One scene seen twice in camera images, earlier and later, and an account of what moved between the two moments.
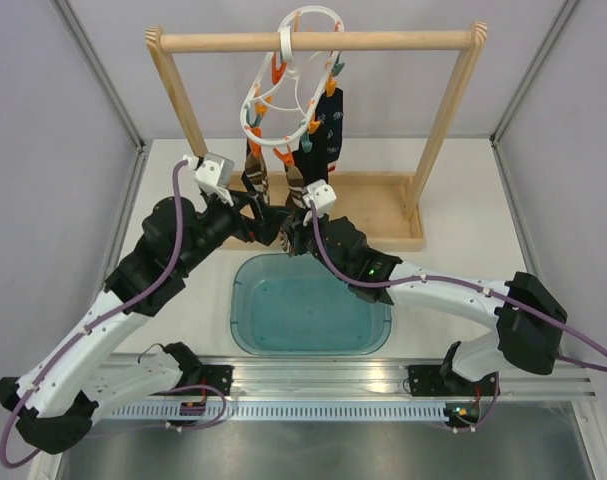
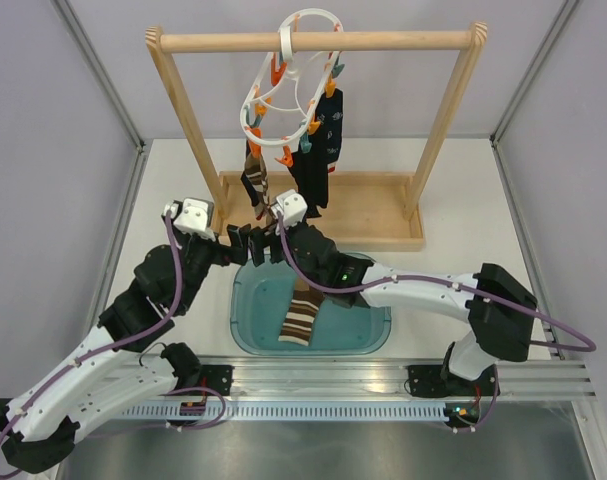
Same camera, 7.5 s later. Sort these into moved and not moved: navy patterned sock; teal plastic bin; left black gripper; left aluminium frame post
Moved: left black gripper
Not moved: navy patterned sock; left aluminium frame post; teal plastic bin
